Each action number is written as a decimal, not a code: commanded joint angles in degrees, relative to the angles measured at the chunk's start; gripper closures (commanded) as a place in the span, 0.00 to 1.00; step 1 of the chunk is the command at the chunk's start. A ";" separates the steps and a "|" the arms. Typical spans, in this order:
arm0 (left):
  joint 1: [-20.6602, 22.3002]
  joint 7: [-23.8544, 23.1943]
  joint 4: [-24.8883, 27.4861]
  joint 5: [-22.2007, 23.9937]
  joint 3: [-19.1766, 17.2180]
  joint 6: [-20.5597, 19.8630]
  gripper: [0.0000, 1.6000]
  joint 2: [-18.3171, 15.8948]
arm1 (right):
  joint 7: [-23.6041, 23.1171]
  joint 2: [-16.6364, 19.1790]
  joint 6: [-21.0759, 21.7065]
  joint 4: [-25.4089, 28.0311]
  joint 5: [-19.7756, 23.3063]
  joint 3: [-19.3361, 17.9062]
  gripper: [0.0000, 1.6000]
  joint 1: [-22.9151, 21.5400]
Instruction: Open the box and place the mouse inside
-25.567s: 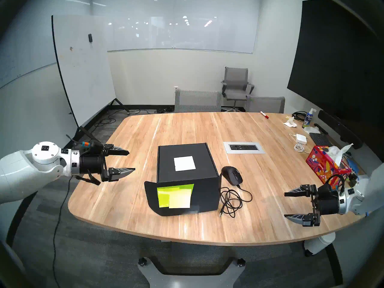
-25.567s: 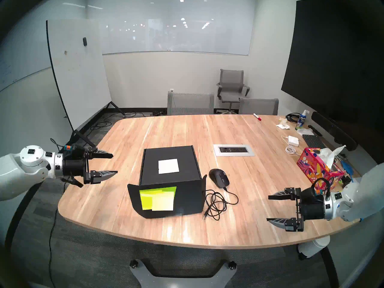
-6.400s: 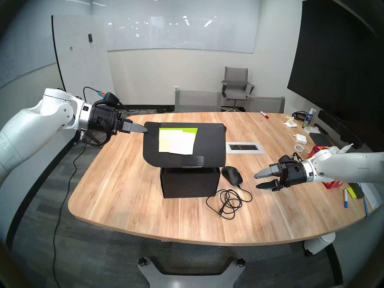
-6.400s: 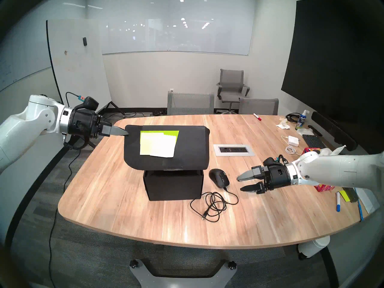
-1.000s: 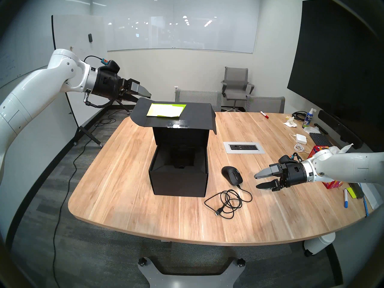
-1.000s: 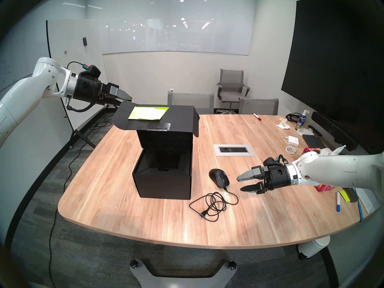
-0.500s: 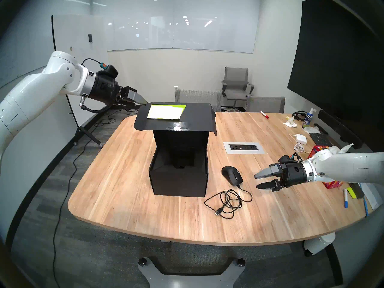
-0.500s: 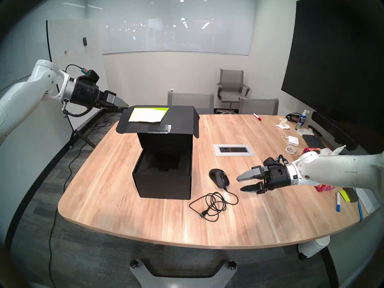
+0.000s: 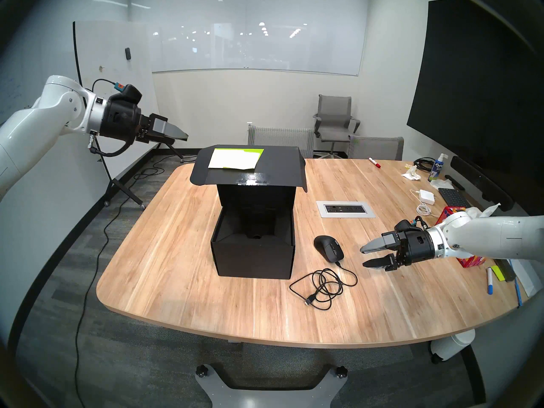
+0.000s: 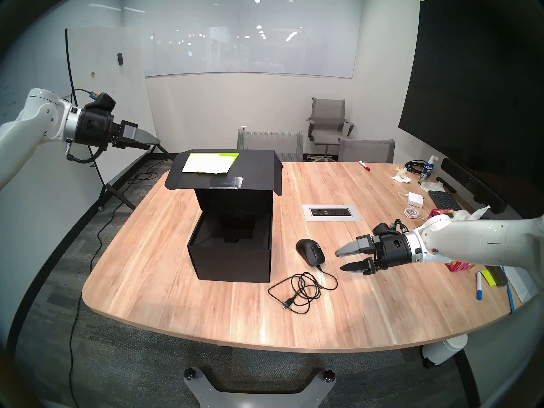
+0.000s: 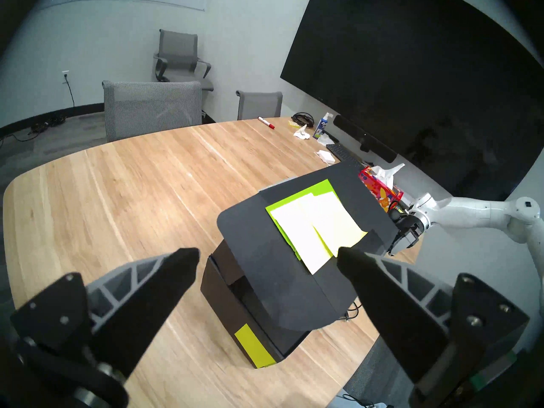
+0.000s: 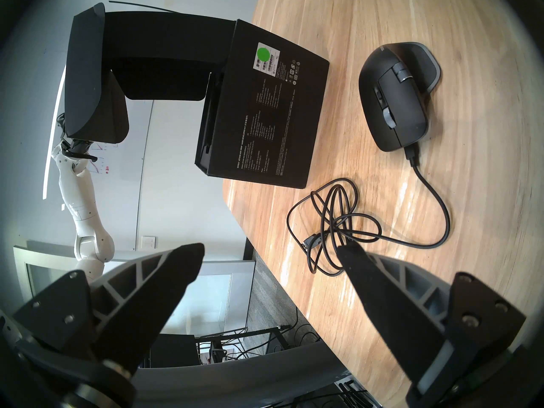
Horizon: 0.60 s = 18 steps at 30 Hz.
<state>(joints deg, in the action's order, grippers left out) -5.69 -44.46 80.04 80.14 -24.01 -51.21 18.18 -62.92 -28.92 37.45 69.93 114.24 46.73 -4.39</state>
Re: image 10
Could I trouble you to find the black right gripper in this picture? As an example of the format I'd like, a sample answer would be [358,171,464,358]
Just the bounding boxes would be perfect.
[335,232,414,277]

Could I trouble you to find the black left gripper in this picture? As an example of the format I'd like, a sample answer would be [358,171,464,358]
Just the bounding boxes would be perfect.
[79,103,162,152]

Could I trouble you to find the black wired computer mouse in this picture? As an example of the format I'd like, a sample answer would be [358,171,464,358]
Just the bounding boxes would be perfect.
[268,238,338,314]

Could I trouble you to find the black cardboard box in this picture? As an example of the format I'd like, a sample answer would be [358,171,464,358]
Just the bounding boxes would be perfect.
[165,149,284,283]

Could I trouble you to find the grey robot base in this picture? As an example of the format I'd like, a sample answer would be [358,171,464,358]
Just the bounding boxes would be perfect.
[183,367,336,408]

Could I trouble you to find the colourful floral tissue box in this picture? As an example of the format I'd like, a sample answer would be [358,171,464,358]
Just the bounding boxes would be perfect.
[428,205,491,272]

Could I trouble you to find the silver table power outlet panel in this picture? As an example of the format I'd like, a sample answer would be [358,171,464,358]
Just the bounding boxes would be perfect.
[303,204,362,222]

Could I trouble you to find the pale yellow sticky note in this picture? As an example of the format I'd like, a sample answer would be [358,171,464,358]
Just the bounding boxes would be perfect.
[182,153,238,174]

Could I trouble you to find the white freestanding whiteboard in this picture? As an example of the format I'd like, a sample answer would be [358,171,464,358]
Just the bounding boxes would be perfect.
[65,27,177,212]

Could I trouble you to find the shiny clear tape strip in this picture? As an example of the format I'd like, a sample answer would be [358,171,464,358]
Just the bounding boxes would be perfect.
[209,176,244,190]

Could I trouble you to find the black keyboard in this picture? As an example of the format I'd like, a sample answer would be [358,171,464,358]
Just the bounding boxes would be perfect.
[428,190,462,212]

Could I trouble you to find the whiteboard cleaner spray bottle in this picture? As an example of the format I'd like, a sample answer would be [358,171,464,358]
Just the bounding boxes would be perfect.
[418,155,439,185]

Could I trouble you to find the black video conference bar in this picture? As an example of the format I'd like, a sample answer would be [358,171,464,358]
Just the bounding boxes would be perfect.
[441,158,507,215]

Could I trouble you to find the grey ribbed mesh chair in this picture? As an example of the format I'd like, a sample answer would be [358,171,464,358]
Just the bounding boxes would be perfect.
[236,129,304,163]

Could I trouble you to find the grey office chair with armrests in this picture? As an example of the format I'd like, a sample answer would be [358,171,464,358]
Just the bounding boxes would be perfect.
[306,98,354,162]

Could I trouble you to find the glass whiteboard with blue writing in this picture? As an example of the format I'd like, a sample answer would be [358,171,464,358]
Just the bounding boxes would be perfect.
[0,0,73,131]

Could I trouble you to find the white paper sheet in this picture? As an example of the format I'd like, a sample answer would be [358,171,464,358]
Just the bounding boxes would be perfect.
[501,265,538,303]

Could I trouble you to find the black floor cables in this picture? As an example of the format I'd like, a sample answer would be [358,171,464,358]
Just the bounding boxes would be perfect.
[123,159,170,187]

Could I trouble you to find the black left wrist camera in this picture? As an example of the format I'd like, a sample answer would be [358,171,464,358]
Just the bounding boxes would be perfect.
[84,92,116,113]

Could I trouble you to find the white power adapter with cable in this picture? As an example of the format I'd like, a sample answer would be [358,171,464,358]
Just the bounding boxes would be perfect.
[399,192,425,220]

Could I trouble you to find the wall-mounted glass whiteboard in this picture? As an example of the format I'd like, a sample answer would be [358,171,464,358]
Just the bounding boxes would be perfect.
[123,0,362,79]

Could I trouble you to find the large black wall screen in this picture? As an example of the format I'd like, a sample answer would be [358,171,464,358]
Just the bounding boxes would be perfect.
[398,0,544,225]

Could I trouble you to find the black hanging cable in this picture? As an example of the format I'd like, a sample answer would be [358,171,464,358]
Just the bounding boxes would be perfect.
[68,156,117,408]

